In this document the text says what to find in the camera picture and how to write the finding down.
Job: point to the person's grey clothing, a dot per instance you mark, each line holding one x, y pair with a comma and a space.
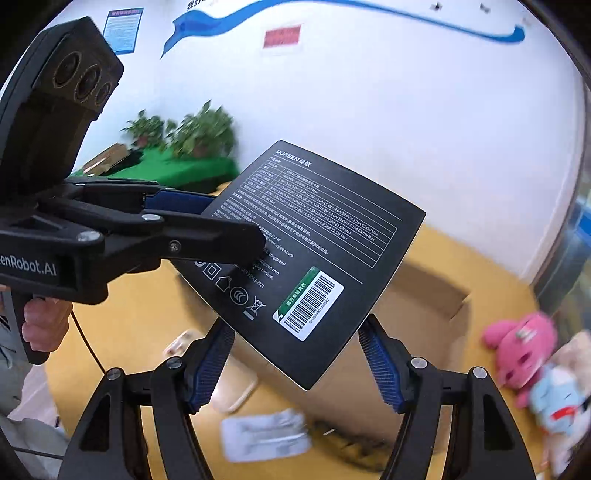
18, 406

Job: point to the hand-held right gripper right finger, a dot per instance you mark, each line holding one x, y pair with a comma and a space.
381, 364

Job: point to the wooden desktop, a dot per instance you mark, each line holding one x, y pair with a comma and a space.
138, 318

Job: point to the large potted plant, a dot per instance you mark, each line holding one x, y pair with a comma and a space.
203, 129

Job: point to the white plush toy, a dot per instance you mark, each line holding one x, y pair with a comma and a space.
561, 447

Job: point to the person's left hand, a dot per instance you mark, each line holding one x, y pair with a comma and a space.
46, 323

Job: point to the cream fuzzy plush toy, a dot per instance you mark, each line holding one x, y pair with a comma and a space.
575, 350

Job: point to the glass door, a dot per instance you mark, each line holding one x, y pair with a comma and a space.
565, 258

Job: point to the white phone stand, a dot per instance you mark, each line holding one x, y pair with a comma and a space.
263, 436

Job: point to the blue wave wall decal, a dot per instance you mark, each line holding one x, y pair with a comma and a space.
194, 21

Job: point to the flat cardboard piece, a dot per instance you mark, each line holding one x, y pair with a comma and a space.
106, 159

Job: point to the green table cloth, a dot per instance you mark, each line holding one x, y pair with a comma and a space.
184, 168

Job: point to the cream phone case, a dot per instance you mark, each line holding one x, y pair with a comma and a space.
240, 383

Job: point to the blue plush toy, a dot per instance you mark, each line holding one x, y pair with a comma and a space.
558, 397

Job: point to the black product box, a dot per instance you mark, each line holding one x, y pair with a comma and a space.
323, 221

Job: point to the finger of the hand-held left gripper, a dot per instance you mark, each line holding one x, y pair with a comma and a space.
180, 202
221, 240

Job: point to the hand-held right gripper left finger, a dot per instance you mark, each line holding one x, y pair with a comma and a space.
210, 364

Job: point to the small potted plant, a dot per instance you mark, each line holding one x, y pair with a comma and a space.
145, 127

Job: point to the brown cardboard box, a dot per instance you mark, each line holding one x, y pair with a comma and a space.
425, 314

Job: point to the pink plush toy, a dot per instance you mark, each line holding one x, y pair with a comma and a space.
521, 346

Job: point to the dark patterned sunglasses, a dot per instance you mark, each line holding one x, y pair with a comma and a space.
341, 438

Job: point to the red wall sign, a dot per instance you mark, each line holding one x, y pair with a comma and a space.
282, 38

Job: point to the blue framed wall notice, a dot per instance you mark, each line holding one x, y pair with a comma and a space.
121, 30

